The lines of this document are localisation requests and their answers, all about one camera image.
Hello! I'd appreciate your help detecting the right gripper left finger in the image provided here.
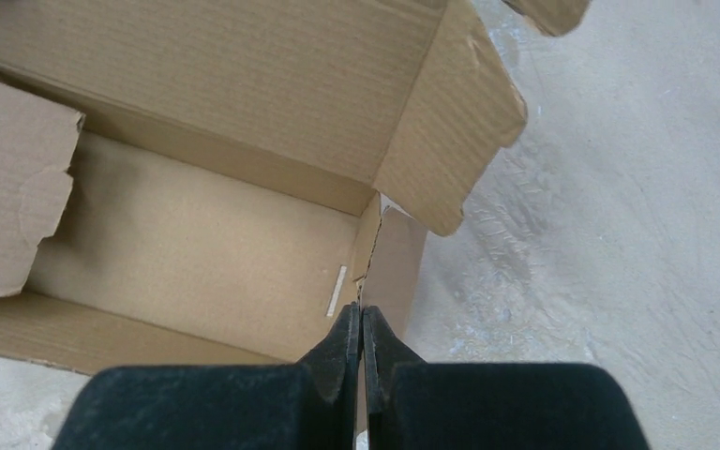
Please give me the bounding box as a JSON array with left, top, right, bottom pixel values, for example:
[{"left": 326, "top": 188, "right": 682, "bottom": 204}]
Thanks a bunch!
[{"left": 52, "top": 303, "right": 360, "bottom": 449}]

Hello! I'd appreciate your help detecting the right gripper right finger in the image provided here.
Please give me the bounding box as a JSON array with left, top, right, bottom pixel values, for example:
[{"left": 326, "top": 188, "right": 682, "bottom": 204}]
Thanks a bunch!
[{"left": 363, "top": 307, "right": 649, "bottom": 449}]

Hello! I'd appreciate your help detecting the brown cardboard box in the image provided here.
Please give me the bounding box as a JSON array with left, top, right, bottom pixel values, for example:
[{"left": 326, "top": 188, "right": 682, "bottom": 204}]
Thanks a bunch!
[{"left": 0, "top": 0, "right": 593, "bottom": 436}]

